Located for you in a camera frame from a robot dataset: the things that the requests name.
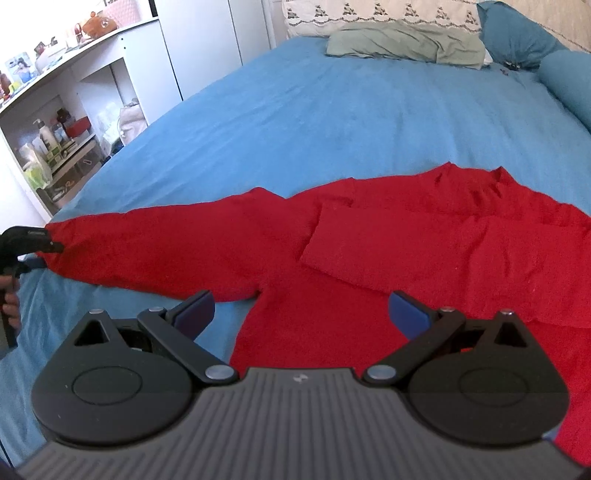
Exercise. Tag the small black object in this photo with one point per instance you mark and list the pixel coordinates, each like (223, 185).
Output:
(510, 65)

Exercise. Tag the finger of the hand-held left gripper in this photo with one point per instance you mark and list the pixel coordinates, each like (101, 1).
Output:
(27, 239)
(32, 264)

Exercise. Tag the yellow-green plastic bag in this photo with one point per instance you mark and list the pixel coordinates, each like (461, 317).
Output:
(34, 168)

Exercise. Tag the pink basket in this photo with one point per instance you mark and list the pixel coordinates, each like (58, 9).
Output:
(124, 11)

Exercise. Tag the brown stuffed toy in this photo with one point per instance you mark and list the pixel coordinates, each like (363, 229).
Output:
(99, 23)

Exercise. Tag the white wardrobe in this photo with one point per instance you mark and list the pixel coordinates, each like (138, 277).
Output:
(207, 41)

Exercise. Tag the blue bolster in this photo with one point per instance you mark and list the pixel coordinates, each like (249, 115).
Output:
(570, 78)

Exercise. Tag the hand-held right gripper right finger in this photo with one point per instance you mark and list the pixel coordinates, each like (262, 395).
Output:
(408, 317)

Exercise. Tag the clear plastic drawer box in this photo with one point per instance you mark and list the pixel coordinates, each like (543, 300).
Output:
(74, 170)

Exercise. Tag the blue pillow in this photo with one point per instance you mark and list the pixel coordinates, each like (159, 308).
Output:
(512, 37)

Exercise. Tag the beige patterned cloth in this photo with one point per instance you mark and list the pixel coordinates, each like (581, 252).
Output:
(563, 18)

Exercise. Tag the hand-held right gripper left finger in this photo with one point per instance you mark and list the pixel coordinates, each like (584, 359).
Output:
(198, 314)

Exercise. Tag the photo frame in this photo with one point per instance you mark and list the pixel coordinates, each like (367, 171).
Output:
(21, 69)

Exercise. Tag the person's left hand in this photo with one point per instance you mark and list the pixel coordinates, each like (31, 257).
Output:
(9, 300)

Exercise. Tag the white pump bottle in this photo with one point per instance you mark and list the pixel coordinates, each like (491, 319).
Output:
(45, 136)

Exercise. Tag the red box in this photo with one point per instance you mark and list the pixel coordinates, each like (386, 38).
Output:
(78, 127)

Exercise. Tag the green pillow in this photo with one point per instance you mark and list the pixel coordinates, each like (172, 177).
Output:
(406, 44)

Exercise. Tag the red sweater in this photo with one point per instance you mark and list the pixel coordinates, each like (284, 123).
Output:
(332, 277)

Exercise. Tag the white bag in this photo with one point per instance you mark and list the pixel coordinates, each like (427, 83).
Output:
(131, 120)

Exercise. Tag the white shelf unit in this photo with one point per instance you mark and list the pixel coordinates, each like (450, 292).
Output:
(138, 64)

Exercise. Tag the blue bed cover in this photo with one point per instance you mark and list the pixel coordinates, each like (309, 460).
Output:
(323, 115)

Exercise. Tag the white embroidered pillow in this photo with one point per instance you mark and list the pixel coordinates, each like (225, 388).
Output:
(323, 14)

